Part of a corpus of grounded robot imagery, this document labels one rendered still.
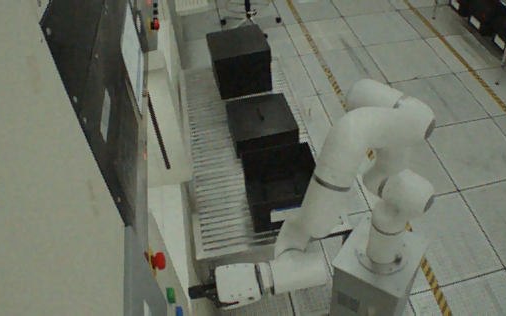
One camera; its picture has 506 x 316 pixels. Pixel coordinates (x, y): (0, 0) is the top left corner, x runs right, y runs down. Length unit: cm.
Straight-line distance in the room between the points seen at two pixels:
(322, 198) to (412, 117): 26
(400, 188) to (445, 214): 154
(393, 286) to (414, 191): 42
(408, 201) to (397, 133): 39
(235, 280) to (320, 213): 27
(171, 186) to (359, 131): 105
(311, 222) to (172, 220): 81
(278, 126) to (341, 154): 109
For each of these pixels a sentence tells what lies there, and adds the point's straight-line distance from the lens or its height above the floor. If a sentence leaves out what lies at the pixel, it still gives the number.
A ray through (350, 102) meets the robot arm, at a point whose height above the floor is 150.
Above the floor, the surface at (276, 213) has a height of 86.
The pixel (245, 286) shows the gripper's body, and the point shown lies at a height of 122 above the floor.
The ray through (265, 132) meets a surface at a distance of 201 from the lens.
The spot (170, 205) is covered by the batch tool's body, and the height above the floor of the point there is 87.
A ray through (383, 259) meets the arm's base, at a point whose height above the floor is 80.
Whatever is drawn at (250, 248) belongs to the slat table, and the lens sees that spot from 173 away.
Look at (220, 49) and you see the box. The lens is 232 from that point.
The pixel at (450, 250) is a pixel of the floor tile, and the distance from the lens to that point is 275.
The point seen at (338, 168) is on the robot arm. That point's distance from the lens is 97.
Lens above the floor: 218
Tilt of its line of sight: 44 degrees down
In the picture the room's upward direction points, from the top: 7 degrees counter-clockwise
